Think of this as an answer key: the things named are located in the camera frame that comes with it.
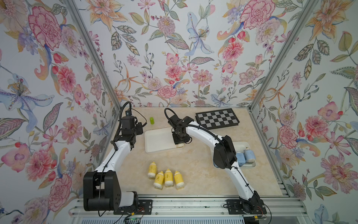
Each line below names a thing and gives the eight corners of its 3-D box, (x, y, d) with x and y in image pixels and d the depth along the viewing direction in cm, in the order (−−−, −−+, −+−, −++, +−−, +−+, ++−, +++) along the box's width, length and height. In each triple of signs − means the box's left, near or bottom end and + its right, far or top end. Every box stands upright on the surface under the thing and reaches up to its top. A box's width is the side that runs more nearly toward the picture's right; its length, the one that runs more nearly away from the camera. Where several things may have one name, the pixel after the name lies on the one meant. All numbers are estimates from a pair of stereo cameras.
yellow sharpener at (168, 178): (165, 187, 82) (164, 183, 76) (166, 173, 88) (165, 168, 81) (173, 187, 82) (172, 183, 76) (173, 173, 88) (173, 168, 81)
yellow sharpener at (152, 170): (149, 180, 85) (147, 175, 79) (151, 166, 90) (149, 161, 84) (156, 180, 85) (154, 175, 79) (157, 166, 90) (156, 161, 84)
